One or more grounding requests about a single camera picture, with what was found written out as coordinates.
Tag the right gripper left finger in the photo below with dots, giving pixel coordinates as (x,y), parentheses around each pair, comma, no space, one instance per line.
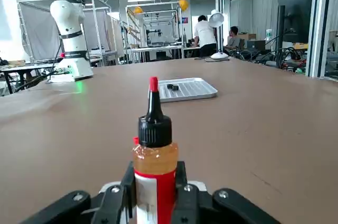
(111,208)

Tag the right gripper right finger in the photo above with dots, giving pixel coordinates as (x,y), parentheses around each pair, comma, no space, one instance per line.
(195,208)

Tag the small oil bottle red label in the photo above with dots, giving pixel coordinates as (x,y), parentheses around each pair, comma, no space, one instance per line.
(154,160)

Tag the small black gear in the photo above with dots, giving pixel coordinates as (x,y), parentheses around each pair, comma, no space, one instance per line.
(169,86)
(175,87)

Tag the silver ridged metal tray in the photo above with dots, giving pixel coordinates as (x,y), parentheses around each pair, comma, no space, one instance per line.
(195,90)

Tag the person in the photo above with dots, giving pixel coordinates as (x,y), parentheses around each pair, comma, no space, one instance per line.
(235,40)
(204,33)

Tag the white desk lamp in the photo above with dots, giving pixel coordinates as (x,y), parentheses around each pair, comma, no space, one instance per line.
(217,18)

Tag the yellow hard hat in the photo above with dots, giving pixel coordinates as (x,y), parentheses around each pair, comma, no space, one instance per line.
(183,4)
(138,10)

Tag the black computer monitor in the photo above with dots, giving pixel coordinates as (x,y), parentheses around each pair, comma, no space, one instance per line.
(295,15)

